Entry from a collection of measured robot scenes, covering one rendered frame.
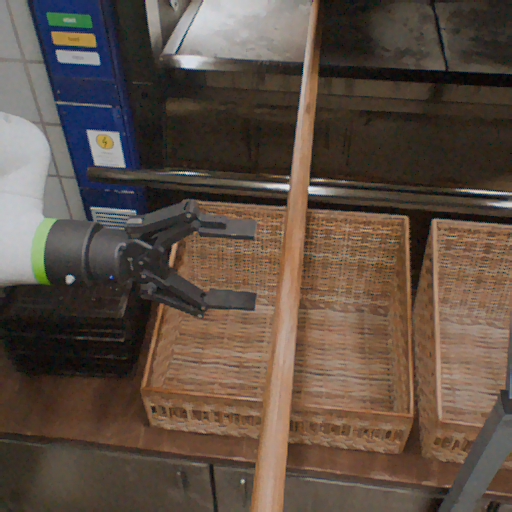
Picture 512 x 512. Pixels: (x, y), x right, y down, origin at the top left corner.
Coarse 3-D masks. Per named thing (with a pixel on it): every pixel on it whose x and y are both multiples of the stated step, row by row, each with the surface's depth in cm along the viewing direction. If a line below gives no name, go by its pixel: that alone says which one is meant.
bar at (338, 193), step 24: (96, 168) 96; (120, 168) 96; (216, 192) 95; (240, 192) 94; (264, 192) 94; (312, 192) 93; (336, 192) 92; (360, 192) 92; (384, 192) 92; (408, 192) 91; (432, 192) 91; (504, 216) 91; (504, 408) 89; (480, 432) 99; (504, 432) 92; (480, 456) 98; (504, 456) 97; (456, 480) 111; (480, 480) 104; (456, 504) 111
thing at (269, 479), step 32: (320, 0) 139; (320, 32) 128; (288, 192) 88; (288, 224) 82; (288, 256) 77; (288, 288) 72; (288, 320) 69; (288, 352) 66; (288, 384) 63; (288, 416) 61; (256, 480) 55
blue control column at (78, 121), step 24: (120, 72) 122; (72, 96) 126; (96, 96) 125; (120, 96) 124; (72, 120) 130; (96, 120) 129; (120, 120) 129; (72, 144) 135; (96, 192) 144; (120, 192) 143; (144, 192) 146
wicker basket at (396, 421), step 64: (256, 256) 147; (320, 256) 145; (384, 256) 143; (192, 320) 148; (256, 320) 148; (320, 320) 148; (384, 320) 148; (192, 384) 134; (256, 384) 134; (320, 384) 134; (384, 448) 122
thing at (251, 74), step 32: (160, 64) 122; (192, 64) 122; (224, 64) 122; (256, 64) 122; (288, 64) 122; (320, 64) 122; (384, 96) 120; (416, 96) 119; (448, 96) 118; (480, 96) 117
